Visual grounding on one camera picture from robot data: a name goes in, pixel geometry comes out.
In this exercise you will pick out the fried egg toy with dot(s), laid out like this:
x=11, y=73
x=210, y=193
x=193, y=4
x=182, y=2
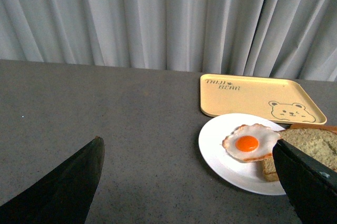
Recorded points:
x=250, y=143

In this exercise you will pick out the yellow bear tray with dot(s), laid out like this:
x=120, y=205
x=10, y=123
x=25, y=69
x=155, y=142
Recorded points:
x=278, y=100

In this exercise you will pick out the grey pleated curtain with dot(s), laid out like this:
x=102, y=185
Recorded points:
x=294, y=39

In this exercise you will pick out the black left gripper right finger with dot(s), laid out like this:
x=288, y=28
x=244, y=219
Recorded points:
x=309, y=185

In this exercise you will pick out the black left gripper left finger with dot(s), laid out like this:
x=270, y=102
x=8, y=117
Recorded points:
x=65, y=194

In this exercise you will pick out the bread slice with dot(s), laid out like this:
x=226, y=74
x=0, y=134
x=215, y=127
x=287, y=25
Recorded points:
x=269, y=170
x=320, y=144

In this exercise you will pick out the white round plate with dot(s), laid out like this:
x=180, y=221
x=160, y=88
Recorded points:
x=246, y=176

